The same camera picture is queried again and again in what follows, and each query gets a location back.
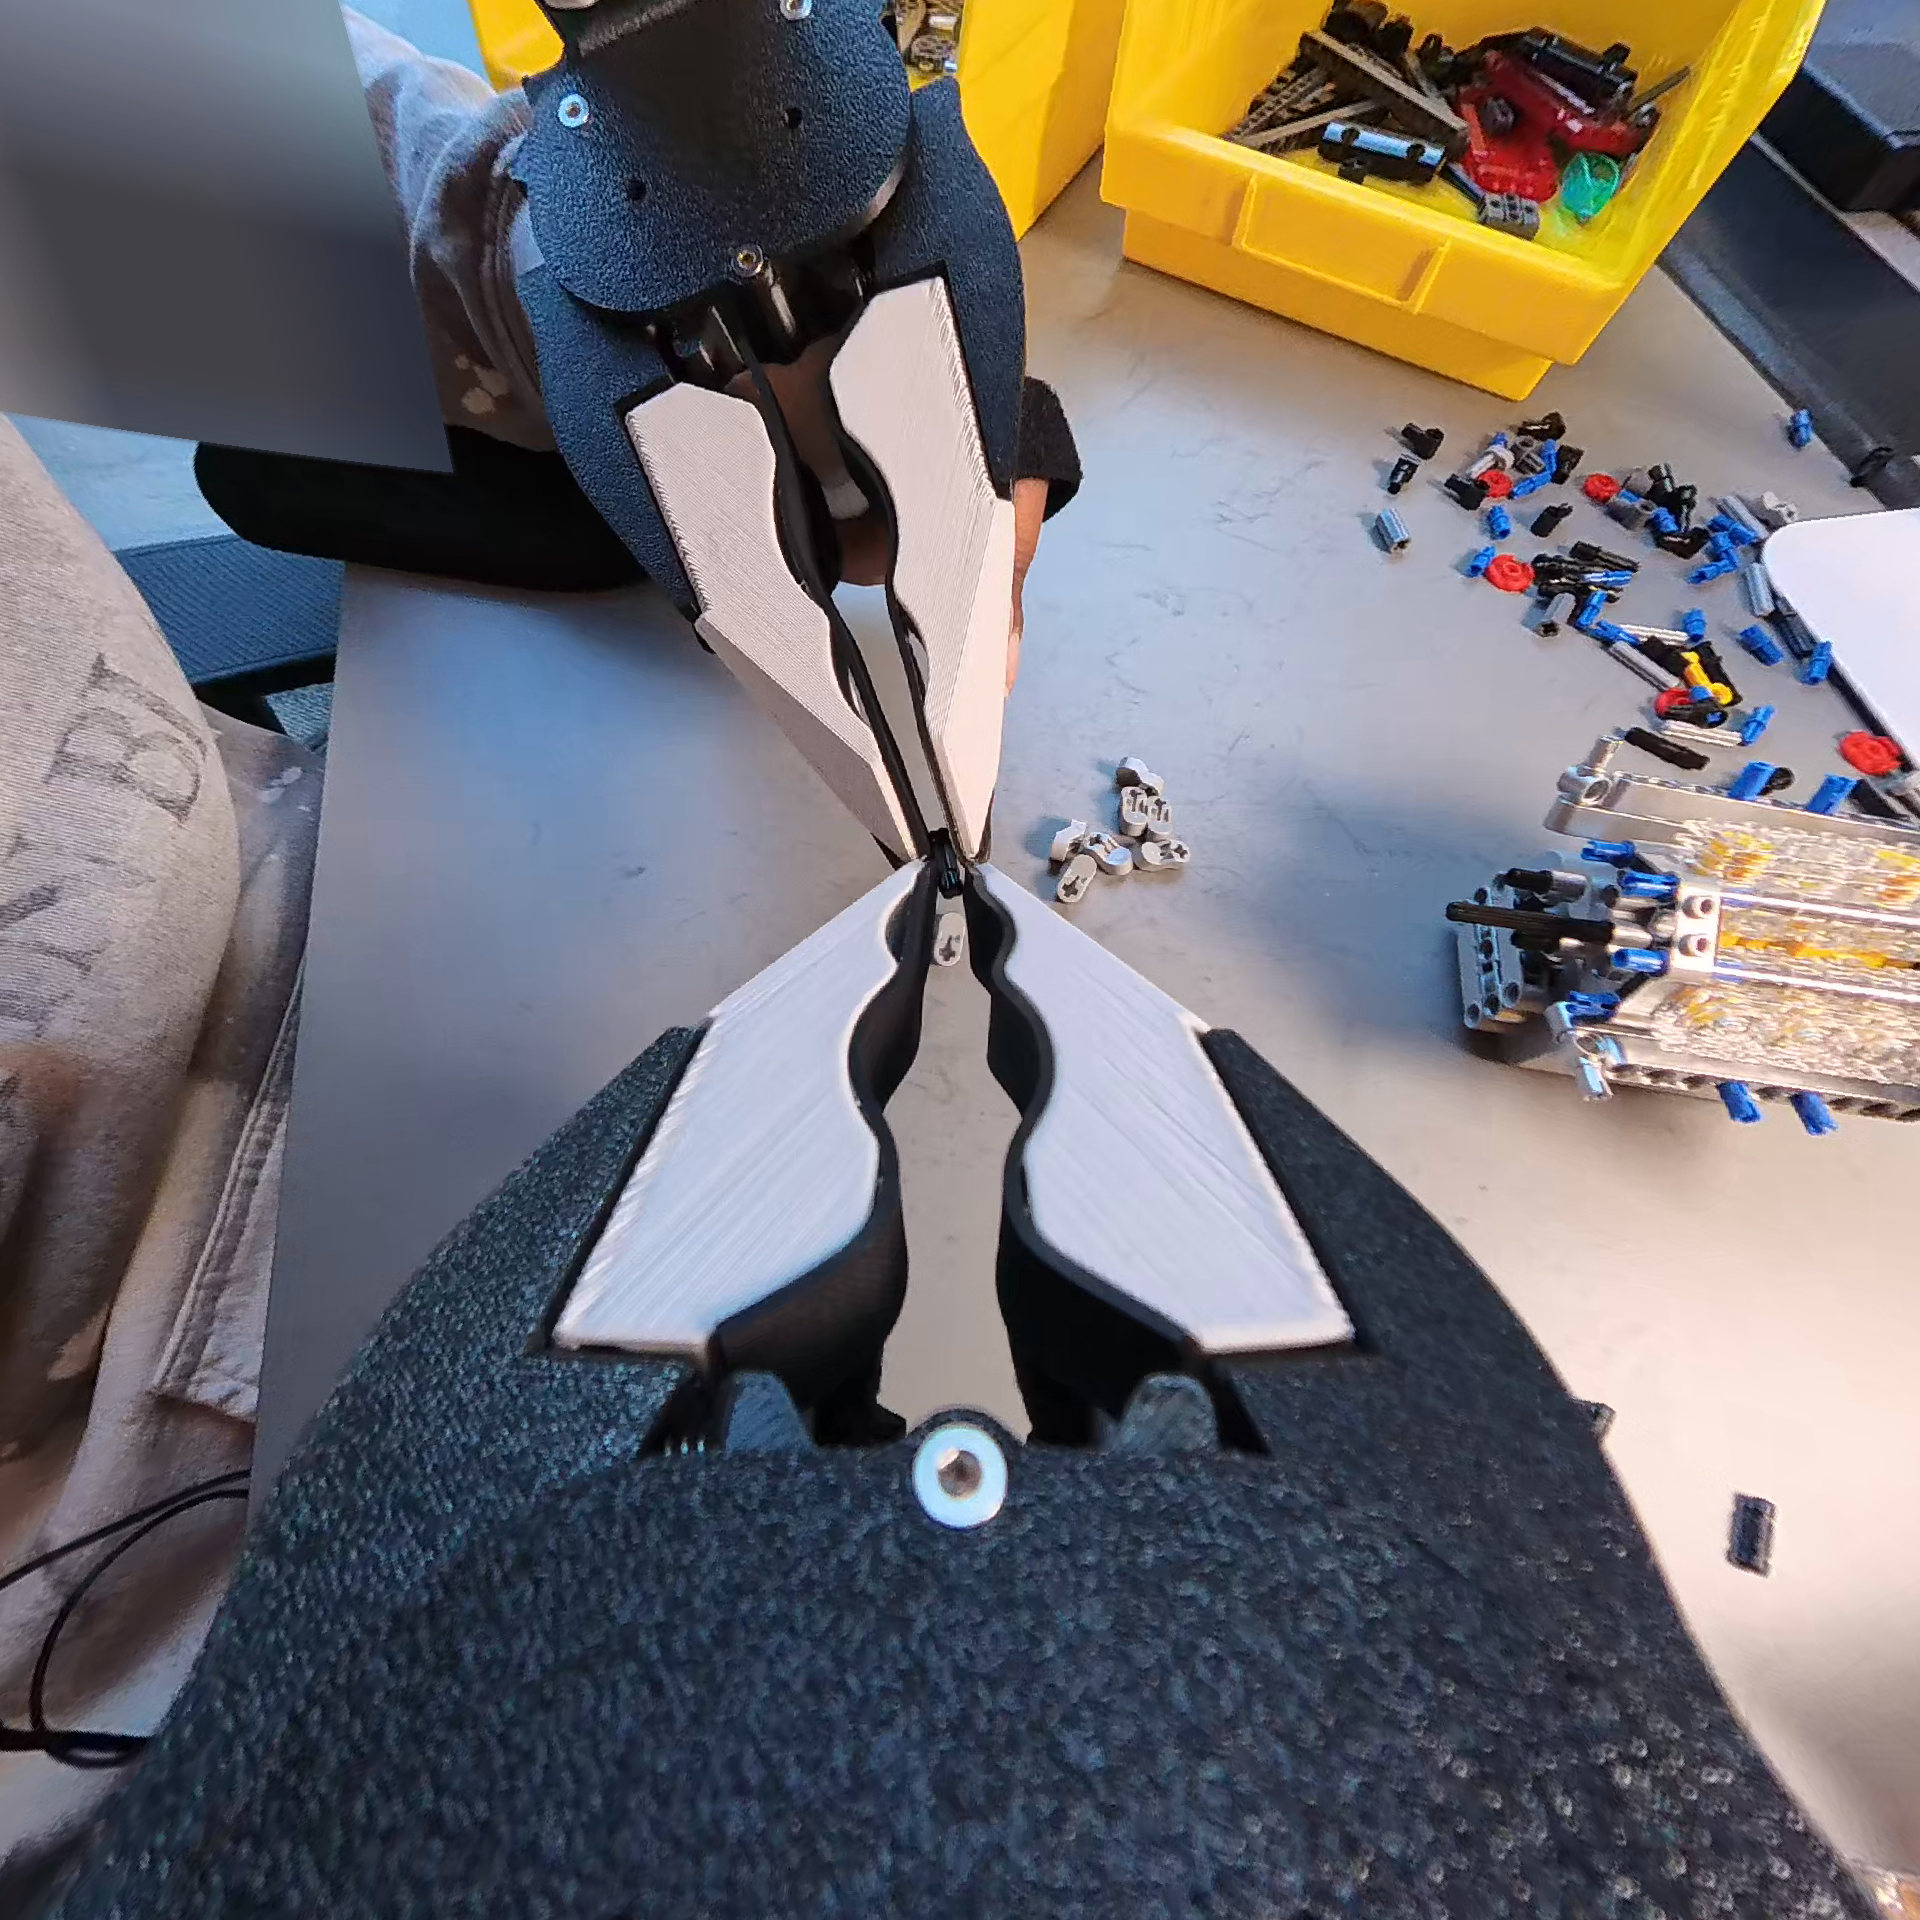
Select person's left hand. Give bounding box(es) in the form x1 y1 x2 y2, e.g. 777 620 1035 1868
1001 481 1046 700

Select blue-grey chair seat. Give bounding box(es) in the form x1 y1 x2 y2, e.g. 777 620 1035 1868
111 534 347 706

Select person's black trousers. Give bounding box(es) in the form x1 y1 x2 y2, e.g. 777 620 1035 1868
195 435 646 594

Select person's left forearm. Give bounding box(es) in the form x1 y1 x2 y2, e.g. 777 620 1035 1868
345 0 559 452

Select white rounded board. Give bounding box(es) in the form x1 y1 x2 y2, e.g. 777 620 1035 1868
1757 510 1920 737

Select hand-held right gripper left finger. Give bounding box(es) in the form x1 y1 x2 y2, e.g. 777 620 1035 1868
550 863 943 1433

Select yellow bin holding brass parts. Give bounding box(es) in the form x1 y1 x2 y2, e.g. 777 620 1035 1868
471 0 1126 242

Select yellow bin holding dark parts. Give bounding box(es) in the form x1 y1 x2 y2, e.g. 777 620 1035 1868
1099 0 1828 404

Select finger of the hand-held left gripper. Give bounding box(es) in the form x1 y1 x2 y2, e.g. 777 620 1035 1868
829 275 1023 865
621 380 940 873

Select heap of dark brick parts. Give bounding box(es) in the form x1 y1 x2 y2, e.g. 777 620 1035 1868
1222 0 1695 242

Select black cable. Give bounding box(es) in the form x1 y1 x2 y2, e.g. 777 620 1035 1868
0 1471 254 1769

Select scattered small brick parts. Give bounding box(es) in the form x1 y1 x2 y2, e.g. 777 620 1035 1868
1372 404 1920 818

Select grey toy brick assembly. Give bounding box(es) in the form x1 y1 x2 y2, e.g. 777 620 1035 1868
1445 729 1920 1137

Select pile of grey connector pieces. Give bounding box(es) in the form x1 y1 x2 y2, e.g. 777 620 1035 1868
1045 754 1193 905

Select group of black pins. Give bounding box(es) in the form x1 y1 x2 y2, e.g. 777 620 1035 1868
1574 1395 1777 1578

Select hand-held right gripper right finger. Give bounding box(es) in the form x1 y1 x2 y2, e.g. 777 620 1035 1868
964 867 1357 1441

